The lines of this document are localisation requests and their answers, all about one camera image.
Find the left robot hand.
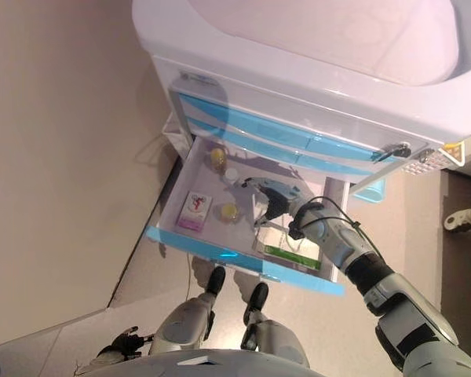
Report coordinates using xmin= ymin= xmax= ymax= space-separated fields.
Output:
xmin=97 ymin=325 xmax=156 ymax=358

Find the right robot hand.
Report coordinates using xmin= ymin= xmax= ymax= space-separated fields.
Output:
xmin=252 ymin=187 xmax=301 ymax=236

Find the clear yellow pill bottle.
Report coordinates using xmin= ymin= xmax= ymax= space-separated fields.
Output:
xmin=210 ymin=147 xmax=228 ymax=170
xmin=219 ymin=203 xmax=240 ymax=223

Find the blue-front cart drawer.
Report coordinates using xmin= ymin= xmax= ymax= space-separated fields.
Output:
xmin=145 ymin=133 xmax=350 ymax=298

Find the green white medicine box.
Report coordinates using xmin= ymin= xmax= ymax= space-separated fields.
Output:
xmin=252 ymin=225 xmax=323 ymax=272

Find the purple white medicine box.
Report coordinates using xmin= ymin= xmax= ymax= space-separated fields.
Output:
xmin=175 ymin=191 xmax=214 ymax=232

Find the silver left robot leg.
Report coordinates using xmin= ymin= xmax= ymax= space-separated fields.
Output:
xmin=151 ymin=265 xmax=227 ymax=354

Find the grey robot torso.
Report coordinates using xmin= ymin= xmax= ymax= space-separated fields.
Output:
xmin=82 ymin=347 xmax=319 ymax=377

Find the light blue side bin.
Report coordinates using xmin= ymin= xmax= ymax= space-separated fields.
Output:
xmin=352 ymin=178 xmax=388 ymax=205

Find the black key in lock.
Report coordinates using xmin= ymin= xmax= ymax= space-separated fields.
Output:
xmin=378 ymin=141 xmax=412 ymax=161

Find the white blue medical cart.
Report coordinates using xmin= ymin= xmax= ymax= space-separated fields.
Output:
xmin=131 ymin=0 xmax=471 ymax=205

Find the cart label sticker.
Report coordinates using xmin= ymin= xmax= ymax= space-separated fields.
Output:
xmin=178 ymin=69 xmax=217 ymax=86

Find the white perforated side rack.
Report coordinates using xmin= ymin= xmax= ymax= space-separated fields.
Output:
xmin=403 ymin=151 xmax=451 ymax=176

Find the yellow sharps container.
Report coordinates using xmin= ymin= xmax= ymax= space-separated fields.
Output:
xmin=441 ymin=141 xmax=470 ymax=166

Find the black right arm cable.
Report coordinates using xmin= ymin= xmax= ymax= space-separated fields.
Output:
xmin=294 ymin=196 xmax=382 ymax=260

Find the dark thin floor cable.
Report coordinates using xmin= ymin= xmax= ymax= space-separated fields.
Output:
xmin=184 ymin=253 xmax=194 ymax=302

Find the white metal bed frame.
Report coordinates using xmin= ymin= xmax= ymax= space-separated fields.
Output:
xmin=444 ymin=207 xmax=471 ymax=232

